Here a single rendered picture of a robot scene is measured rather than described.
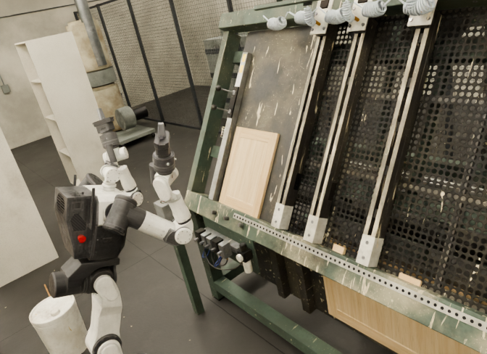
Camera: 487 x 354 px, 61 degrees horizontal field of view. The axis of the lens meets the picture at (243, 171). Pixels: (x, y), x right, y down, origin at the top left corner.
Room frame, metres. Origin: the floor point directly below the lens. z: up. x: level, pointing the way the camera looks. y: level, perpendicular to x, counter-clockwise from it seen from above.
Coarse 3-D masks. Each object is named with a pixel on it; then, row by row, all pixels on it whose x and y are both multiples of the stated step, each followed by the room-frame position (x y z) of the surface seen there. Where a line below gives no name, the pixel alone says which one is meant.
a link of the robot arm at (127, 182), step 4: (128, 172) 2.11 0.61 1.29; (120, 176) 2.09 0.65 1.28; (124, 176) 2.09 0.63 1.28; (128, 176) 2.10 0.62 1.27; (120, 180) 2.10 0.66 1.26; (124, 180) 2.09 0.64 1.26; (128, 180) 2.10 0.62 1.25; (132, 180) 2.11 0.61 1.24; (124, 184) 2.09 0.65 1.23; (128, 184) 2.09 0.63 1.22; (132, 184) 2.10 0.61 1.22; (124, 188) 2.10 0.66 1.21; (128, 188) 2.09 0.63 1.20; (132, 188) 2.10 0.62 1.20; (136, 188) 2.12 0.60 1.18; (124, 192) 2.12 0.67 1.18; (128, 192) 2.10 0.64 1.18; (132, 192) 2.09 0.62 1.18
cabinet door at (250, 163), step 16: (240, 128) 2.44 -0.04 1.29; (240, 144) 2.38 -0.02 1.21; (256, 144) 2.27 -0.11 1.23; (272, 144) 2.16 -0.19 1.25; (240, 160) 2.33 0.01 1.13; (256, 160) 2.22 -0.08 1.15; (272, 160) 2.13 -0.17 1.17; (240, 176) 2.27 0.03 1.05; (256, 176) 2.16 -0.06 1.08; (224, 192) 2.32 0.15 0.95; (240, 192) 2.21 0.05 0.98; (256, 192) 2.11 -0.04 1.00; (240, 208) 2.15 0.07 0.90; (256, 208) 2.06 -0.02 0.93
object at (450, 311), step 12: (240, 216) 2.08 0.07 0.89; (264, 228) 1.90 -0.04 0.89; (288, 240) 1.75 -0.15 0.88; (312, 252) 1.61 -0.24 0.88; (324, 252) 1.57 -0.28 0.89; (336, 264) 1.49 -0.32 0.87; (348, 264) 1.45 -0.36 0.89; (372, 276) 1.35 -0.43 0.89; (396, 288) 1.26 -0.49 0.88; (420, 300) 1.18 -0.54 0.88; (432, 300) 1.15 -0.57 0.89; (444, 312) 1.10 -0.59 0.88; (456, 312) 1.08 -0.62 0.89; (480, 324) 1.01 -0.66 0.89
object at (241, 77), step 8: (248, 56) 2.63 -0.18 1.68; (240, 64) 2.65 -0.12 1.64; (248, 64) 2.63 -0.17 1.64; (240, 80) 2.59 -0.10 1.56; (240, 88) 2.57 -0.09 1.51; (240, 96) 2.56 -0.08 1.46; (240, 104) 2.56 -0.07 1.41; (232, 120) 2.51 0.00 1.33; (232, 128) 2.50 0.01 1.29; (224, 136) 2.50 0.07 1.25; (232, 136) 2.49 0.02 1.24; (224, 144) 2.47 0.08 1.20; (224, 152) 2.44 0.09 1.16; (224, 160) 2.44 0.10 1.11; (216, 168) 2.44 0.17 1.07; (224, 168) 2.43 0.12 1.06; (216, 176) 2.41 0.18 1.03; (216, 184) 2.38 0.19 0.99; (216, 192) 2.37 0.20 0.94; (216, 200) 2.36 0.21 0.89
